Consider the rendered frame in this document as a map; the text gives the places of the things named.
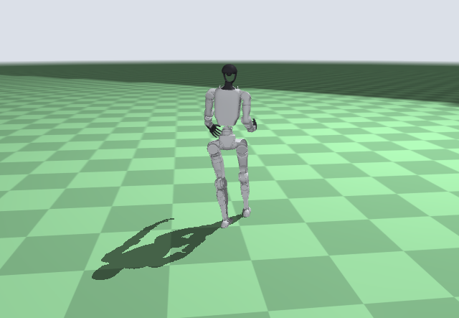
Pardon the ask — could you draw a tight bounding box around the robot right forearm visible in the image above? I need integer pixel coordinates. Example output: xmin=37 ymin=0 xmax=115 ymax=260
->
xmin=245 ymin=117 xmax=256 ymax=132

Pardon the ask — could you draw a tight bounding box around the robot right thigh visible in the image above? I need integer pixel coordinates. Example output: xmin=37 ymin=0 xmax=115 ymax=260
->
xmin=235 ymin=139 xmax=248 ymax=183

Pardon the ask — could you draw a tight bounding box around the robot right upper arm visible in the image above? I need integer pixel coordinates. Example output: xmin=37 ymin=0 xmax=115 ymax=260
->
xmin=240 ymin=90 xmax=251 ymax=124

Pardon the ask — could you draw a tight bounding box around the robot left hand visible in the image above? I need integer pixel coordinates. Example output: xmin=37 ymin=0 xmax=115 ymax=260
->
xmin=206 ymin=124 xmax=221 ymax=138

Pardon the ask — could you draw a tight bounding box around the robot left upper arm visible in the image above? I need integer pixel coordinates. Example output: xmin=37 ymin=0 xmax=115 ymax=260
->
xmin=205 ymin=88 xmax=216 ymax=117

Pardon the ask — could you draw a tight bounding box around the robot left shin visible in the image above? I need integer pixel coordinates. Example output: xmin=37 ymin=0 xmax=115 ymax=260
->
xmin=214 ymin=180 xmax=229 ymax=221

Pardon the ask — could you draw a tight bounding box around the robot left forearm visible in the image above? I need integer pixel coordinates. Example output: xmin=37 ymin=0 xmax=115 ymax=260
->
xmin=204 ymin=109 xmax=213 ymax=128

